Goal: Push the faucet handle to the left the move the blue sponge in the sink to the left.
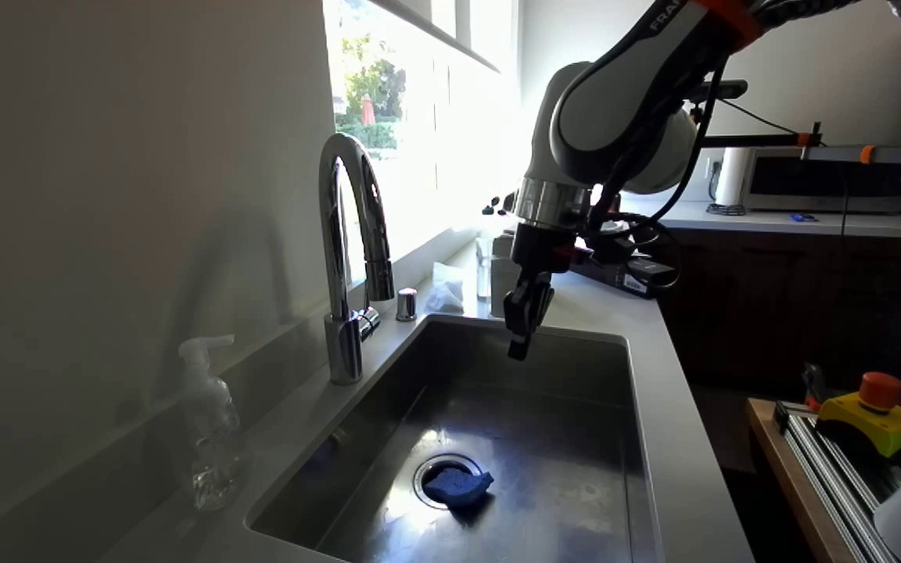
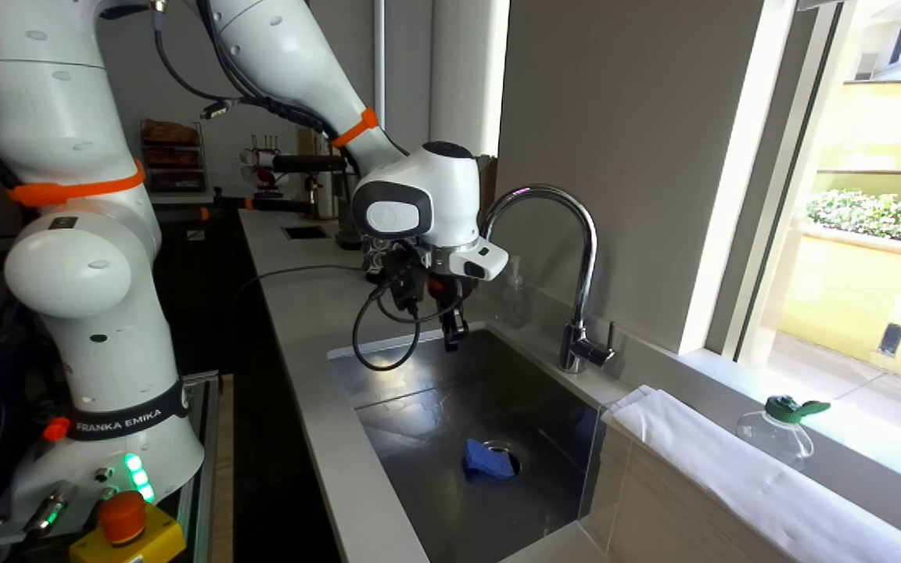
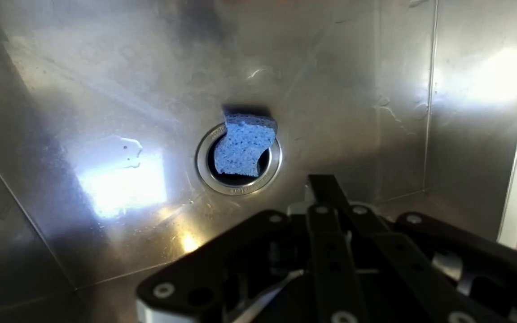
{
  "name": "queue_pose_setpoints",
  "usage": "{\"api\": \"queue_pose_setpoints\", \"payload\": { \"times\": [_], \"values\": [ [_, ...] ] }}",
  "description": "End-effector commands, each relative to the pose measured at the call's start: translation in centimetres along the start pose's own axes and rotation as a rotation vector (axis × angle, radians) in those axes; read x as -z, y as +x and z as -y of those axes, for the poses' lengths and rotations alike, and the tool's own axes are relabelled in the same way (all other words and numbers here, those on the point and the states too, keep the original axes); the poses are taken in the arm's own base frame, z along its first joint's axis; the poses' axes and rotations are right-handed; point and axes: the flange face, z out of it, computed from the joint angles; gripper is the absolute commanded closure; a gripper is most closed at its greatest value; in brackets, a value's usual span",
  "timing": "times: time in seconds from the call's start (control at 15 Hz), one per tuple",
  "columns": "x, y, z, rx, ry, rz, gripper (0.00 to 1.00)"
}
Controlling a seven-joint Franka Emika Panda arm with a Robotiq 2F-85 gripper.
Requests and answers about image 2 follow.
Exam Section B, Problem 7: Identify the brown background shelf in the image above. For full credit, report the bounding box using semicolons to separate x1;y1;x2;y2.
138;115;209;197

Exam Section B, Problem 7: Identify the chrome gooseneck faucet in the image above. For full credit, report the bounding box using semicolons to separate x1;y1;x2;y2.
480;182;616;377

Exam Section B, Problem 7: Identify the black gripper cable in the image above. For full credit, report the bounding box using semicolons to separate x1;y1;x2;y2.
348;259;429;377

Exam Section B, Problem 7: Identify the blue sponge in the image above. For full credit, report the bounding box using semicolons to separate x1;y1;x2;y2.
459;434;523;484

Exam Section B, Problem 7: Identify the clear soap dispenser bottle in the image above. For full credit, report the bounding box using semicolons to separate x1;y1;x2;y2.
737;391;835;463

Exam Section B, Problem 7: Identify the black faucet lever handle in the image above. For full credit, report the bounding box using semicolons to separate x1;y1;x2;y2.
579;319;620;368

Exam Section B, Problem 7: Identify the small flat black device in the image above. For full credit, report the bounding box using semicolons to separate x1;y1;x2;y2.
281;223;331;245

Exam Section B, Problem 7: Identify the stainless steel sink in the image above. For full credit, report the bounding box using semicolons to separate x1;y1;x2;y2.
325;322;632;563

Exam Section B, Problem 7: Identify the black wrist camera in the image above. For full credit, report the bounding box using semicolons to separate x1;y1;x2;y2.
378;241;429;319

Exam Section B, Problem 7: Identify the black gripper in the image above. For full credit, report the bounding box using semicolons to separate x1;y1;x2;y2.
422;272;472;358

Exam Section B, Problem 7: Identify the yellow emergency stop button box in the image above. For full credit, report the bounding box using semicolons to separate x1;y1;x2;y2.
67;491;188;563

